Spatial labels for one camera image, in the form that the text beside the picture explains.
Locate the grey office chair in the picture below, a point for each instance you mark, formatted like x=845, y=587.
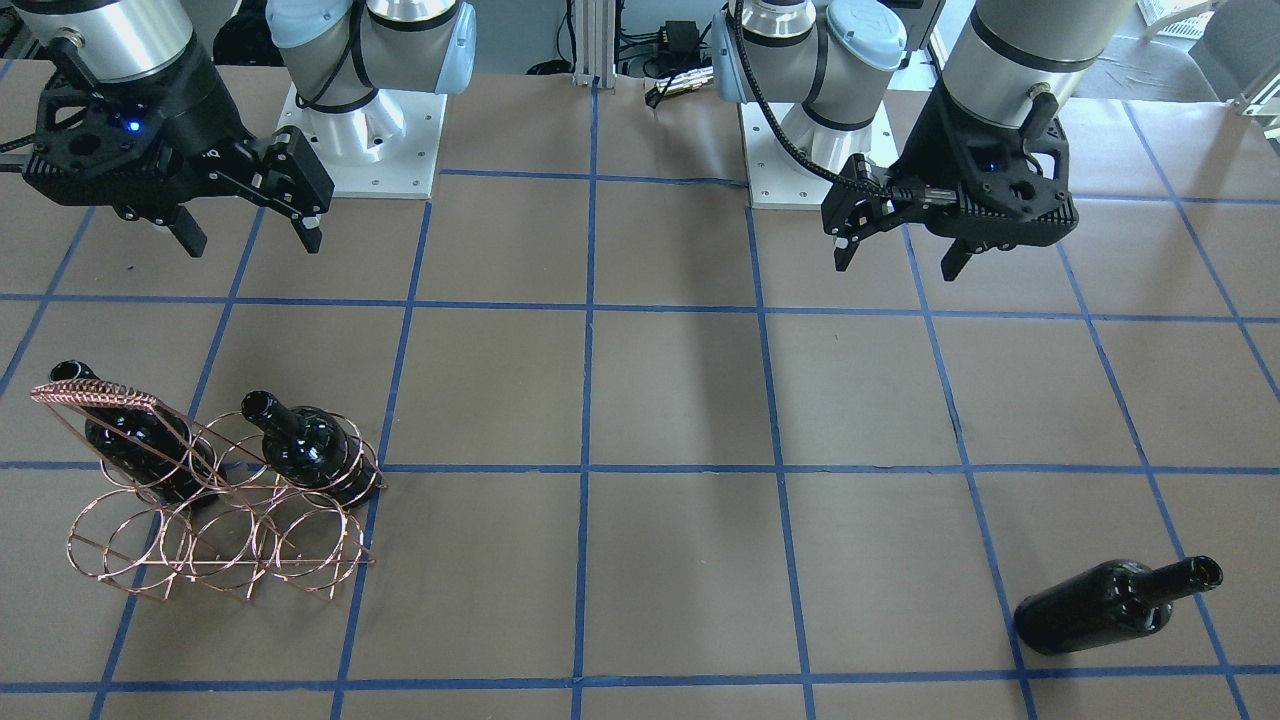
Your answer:
x=1238, y=53

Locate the copper wire wine rack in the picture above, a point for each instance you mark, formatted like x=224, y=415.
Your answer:
x=244, y=526

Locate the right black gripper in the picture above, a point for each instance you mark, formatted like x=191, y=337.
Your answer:
x=197, y=113

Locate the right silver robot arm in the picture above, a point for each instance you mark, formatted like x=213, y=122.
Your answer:
x=340, y=53

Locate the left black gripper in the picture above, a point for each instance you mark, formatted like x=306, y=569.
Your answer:
x=926, y=150

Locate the black power adapter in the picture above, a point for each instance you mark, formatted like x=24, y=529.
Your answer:
x=679, y=39

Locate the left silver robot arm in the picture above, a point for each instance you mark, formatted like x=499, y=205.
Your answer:
x=819, y=73

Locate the aluminium frame post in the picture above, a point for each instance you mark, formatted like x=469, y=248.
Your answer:
x=594, y=27

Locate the dark wine bottle rack inner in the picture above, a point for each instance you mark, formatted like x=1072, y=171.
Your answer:
x=312, y=449

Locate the dark wine bottle rack end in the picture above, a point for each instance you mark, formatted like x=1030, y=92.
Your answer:
x=140, y=440

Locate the dark wine bottle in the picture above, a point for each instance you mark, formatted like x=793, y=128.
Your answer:
x=1119, y=600

